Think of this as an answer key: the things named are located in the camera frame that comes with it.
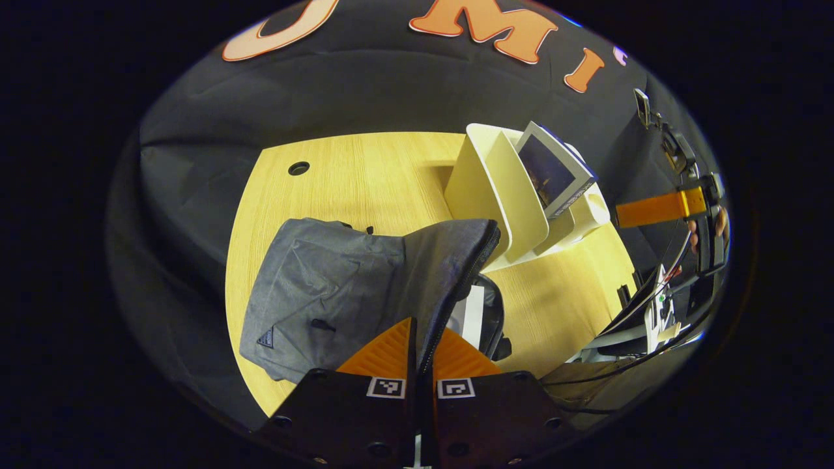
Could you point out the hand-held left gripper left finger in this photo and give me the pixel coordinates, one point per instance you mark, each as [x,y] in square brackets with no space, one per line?
[339,417]

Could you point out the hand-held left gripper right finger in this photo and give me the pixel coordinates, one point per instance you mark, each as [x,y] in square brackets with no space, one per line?
[495,417]

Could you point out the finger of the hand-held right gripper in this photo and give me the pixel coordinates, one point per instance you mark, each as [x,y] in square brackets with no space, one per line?
[651,210]

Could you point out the blue cover book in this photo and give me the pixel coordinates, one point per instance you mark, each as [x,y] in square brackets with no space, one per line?
[547,172]

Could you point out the grey schoolbag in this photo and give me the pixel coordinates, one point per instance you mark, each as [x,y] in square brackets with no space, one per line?
[326,286]

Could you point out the white bookshelf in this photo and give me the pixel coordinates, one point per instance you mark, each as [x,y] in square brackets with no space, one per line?
[475,189]

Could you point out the white side table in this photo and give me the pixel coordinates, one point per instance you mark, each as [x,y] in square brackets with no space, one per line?
[653,312]

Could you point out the person's khaki trousers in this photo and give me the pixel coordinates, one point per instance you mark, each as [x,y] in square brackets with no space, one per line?
[586,391]

